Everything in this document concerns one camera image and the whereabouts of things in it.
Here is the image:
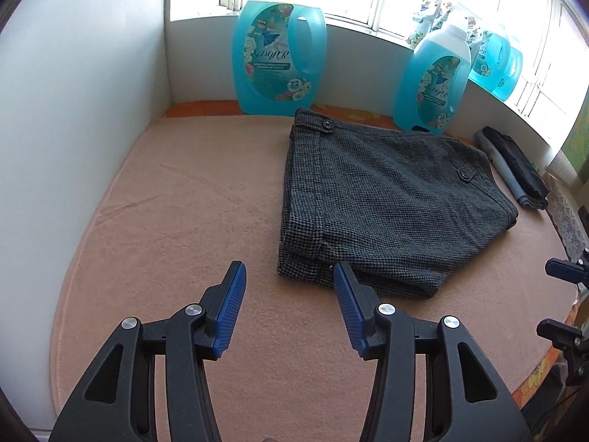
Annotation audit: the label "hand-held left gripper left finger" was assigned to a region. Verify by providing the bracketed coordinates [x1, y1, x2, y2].
[48, 260, 247, 442]

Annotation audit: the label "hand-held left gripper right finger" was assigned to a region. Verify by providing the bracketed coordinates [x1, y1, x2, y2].
[333, 262, 533, 442]

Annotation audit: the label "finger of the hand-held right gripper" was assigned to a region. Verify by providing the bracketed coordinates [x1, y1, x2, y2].
[545, 258, 589, 286]
[536, 318, 589, 385]

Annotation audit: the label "grey tweed pants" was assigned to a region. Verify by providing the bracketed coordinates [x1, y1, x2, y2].
[276, 107, 519, 299]

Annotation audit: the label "white lace cloth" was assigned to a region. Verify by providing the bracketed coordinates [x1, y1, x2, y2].
[544, 150, 589, 263]

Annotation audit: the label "folded dark clothes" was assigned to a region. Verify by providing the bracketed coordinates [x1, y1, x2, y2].
[474, 126, 549, 210]

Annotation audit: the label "blue detergent jug white cap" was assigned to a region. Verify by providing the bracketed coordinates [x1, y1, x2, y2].
[392, 24, 472, 136]

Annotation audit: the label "large blue detergent jug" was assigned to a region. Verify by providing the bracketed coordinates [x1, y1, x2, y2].
[231, 0, 328, 117]

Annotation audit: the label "white spray bottles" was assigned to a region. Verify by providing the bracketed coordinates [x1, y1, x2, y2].
[406, 0, 484, 51]

